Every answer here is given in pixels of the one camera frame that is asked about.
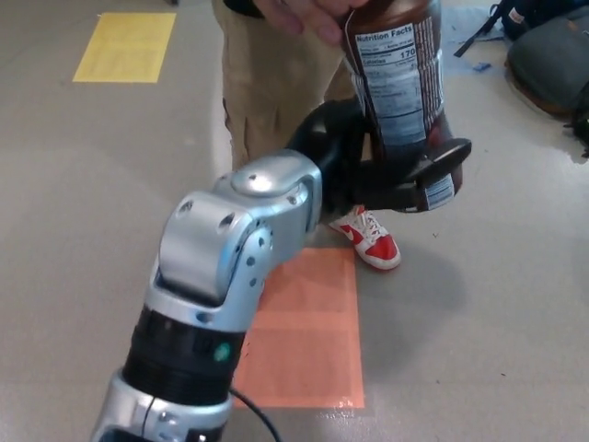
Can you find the robot left black hand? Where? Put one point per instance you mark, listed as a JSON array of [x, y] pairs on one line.
[[331, 147]]

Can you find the person's right hand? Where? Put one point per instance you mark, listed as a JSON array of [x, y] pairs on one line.
[[299, 14]]

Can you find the brown protein shake bottle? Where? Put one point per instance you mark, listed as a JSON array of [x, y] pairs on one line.
[[396, 83]]

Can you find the robot left silver arm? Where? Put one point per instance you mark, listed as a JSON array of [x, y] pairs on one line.
[[207, 239]]

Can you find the person's left red white sneaker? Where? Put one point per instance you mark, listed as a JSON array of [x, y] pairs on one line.
[[377, 244]]

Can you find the khaki cargo pants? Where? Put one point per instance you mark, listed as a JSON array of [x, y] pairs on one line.
[[271, 92]]

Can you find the blue paper sheet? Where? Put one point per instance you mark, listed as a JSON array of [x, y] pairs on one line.
[[453, 39]]

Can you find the blue tape scrap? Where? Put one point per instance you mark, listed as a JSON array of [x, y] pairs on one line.
[[480, 67]]

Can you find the yellow paper sheet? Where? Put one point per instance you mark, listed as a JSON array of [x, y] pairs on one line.
[[124, 46]]

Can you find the orange paper sheet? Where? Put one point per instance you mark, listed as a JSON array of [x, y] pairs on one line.
[[313, 350]]

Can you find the grey bag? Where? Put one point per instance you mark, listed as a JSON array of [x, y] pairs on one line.
[[547, 69]]

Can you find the navy backpack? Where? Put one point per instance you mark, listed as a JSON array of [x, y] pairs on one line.
[[538, 14]]

